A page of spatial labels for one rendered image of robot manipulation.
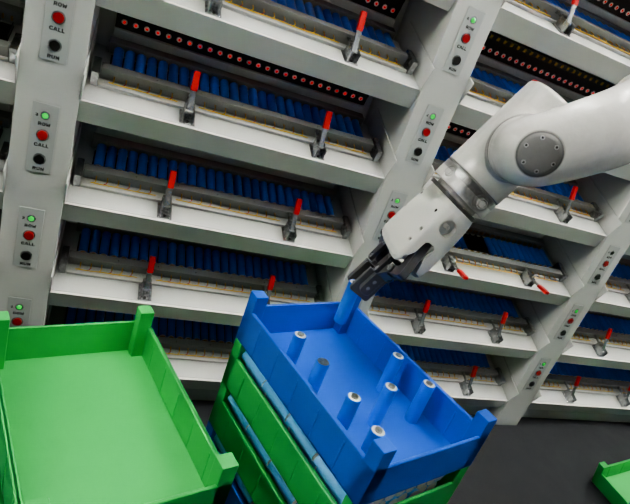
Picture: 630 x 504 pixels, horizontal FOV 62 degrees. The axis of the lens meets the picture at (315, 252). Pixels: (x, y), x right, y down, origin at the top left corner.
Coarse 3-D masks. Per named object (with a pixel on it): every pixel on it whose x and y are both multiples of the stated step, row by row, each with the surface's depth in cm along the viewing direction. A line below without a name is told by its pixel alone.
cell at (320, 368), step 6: (318, 360) 65; (324, 360) 66; (318, 366) 65; (324, 366) 64; (312, 372) 65; (318, 372) 65; (324, 372) 65; (312, 378) 65; (318, 378) 65; (312, 384) 66; (318, 384) 66; (318, 390) 66
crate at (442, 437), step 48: (240, 336) 75; (288, 336) 80; (336, 336) 85; (384, 336) 80; (288, 384) 65; (336, 384) 73; (336, 432) 58; (432, 432) 71; (480, 432) 64; (384, 480) 56
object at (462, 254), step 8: (456, 248) 135; (456, 256) 135; (464, 256) 135; (472, 256) 136; (480, 256) 137; (488, 256) 138; (496, 256) 140; (496, 264) 140; (504, 264) 140; (512, 264) 141; (520, 264) 142; (528, 264) 144; (536, 272) 146; (544, 272) 146; (552, 272) 147; (560, 272) 149
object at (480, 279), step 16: (496, 224) 148; (560, 256) 153; (432, 272) 129; (448, 272) 131; (464, 272) 133; (480, 272) 136; (496, 272) 140; (512, 272) 143; (576, 272) 147; (464, 288) 136; (480, 288) 137; (496, 288) 138; (512, 288) 140; (528, 288) 141; (560, 288) 148; (576, 288) 146; (560, 304) 150
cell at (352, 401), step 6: (348, 396) 61; (354, 396) 61; (360, 396) 62; (348, 402) 61; (354, 402) 60; (360, 402) 61; (342, 408) 62; (348, 408) 61; (354, 408) 61; (342, 414) 61; (348, 414) 61; (354, 414) 61; (342, 420) 62; (348, 420) 62; (348, 426) 62
